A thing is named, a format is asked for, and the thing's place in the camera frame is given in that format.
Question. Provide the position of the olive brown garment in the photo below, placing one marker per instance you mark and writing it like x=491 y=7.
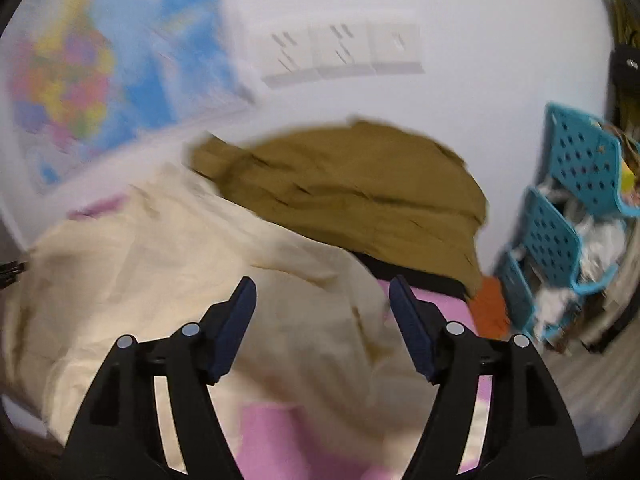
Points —
x=393 y=196

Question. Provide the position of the middle white wall socket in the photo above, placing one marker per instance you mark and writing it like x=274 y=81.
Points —
x=341 y=49

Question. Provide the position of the colourful wall map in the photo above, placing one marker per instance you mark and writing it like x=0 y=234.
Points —
x=88 y=77

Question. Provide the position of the cream beige jacket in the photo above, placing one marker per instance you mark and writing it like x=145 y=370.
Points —
x=200 y=299

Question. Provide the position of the white wall socket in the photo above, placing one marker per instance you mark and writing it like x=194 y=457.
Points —
x=341 y=49
x=283 y=53

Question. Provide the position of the left white wall socket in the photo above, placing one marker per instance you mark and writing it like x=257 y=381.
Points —
x=283 y=53

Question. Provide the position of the black garment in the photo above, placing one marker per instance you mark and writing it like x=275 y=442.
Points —
x=418 y=279

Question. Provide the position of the white wall switch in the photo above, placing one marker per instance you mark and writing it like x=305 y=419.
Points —
x=396 y=48

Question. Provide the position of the black handbag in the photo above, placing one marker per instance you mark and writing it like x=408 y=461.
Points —
x=624 y=72

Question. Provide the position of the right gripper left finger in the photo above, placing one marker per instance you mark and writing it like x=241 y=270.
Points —
x=148 y=413

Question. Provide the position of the pink floral bed sheet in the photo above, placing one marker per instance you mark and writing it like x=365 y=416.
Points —
x=350 y=409

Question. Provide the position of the blue plastic storage rack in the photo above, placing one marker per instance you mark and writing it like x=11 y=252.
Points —
x=575 y=226

